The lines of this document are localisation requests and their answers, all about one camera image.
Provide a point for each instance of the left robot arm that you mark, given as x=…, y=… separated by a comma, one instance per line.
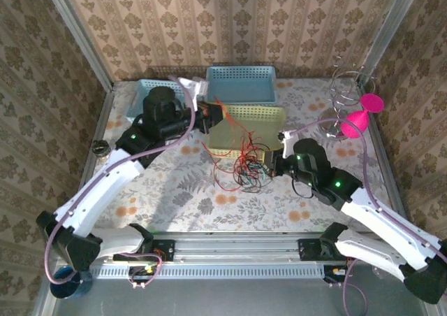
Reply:
x=104, y=186

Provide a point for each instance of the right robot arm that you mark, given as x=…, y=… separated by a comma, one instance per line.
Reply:
x=384, y=221

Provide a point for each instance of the large blue plastic basket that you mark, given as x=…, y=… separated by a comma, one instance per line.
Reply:
x=241, y=88

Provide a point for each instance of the small light blue basket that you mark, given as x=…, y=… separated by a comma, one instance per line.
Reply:
x=138, y=101

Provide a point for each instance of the yellow plastic basket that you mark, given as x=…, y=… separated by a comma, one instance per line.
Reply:
x=255, y=127

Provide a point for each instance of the pink wine glass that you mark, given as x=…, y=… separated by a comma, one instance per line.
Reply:
x=354, y=122

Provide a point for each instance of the small jar with black lid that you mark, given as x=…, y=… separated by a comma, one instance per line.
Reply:
x=100, y=146

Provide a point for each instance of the floral tablecloth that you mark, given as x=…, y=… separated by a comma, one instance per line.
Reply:
x=174, y=197

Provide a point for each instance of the base wiring with connectors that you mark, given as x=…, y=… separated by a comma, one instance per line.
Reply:
x=145, y=268

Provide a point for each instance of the dark blue disc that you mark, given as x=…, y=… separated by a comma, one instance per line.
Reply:
x=66, y=289

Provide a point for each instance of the aluminium table edge rail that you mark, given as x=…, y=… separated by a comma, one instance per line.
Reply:
x=102, y=120
x=384, y=155

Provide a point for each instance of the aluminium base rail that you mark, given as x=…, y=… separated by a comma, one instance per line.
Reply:
x=237, y=249

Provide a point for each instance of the aluminium frame post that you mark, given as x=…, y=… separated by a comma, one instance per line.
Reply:
x=80, y=33
x=396, y=15

